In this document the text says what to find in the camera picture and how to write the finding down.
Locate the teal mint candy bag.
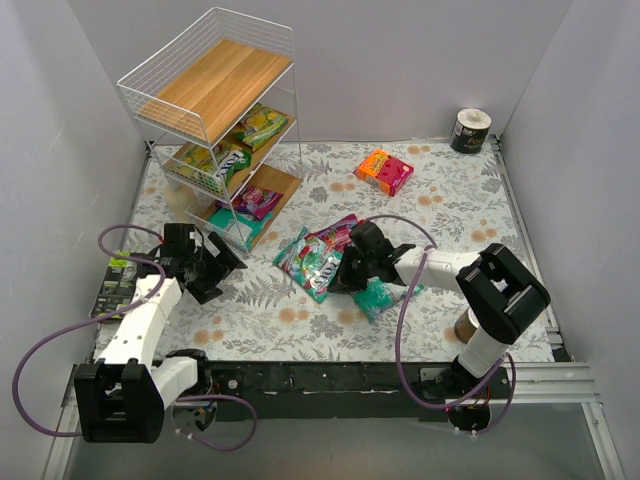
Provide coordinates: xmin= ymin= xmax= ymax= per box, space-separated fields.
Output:
xmin=208 ymin=208 xmax=273 ymax=250
xmin=351 ymin=277 xmax=409 ymax=324

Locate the teal Fox's fruit candy bag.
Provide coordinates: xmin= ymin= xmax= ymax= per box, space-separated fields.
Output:
xmin=273 ymin=228 xmax=343 ymax=304

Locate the purple Fox's berries candy bag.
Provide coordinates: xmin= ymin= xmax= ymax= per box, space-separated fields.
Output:
xmin=231 ymin=185 xmax=282 ymax=221
xmin=312 ymin=214 xmax=359 ymax=252

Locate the red orange candy box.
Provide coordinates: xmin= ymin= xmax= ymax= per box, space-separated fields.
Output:
xmin=354 ymin=149 xmax=414 ymax=197

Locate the green yellow Fox's candy bag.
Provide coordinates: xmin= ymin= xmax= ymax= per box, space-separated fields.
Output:
xmin=231 ymin=103 xmax=289 ymax=151
xmin=165 ymin=140 xmax=252 ymax=194

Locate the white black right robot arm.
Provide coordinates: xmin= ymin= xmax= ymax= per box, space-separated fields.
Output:
xmin=328 ymin=221 xmax=551 ymax=403

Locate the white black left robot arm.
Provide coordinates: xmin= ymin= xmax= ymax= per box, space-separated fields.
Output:
xmin=74 ymin=223 xmax=245 ymax=443

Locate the cream liquid bottle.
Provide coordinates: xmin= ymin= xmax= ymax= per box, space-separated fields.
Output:
xmin=164 ymin=185 xmax=194 ymax=221

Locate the black green product box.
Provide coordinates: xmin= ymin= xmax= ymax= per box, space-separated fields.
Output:
xmin=90 ymin=257 xmax=138 ymax=317

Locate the floral patterned table mat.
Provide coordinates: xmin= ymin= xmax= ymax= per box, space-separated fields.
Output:
xmin=155 ymin=142 xmax=524 ymax=362

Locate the metal tin can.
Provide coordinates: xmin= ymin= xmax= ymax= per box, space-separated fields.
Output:
xmin=453 ymin=308 xmax=480 ymax=344

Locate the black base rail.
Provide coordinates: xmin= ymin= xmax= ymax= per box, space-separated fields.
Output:
xmin=195 ymin=360 xmax=510 ymax=422

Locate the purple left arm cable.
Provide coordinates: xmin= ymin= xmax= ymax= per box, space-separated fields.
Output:
xmin=12 ymin=224 xmax=259 ymax=453

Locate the white wire wooden shelf rack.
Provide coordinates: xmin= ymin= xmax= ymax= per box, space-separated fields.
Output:
xmin=117 ymin=8 xmax=303 ymax=255

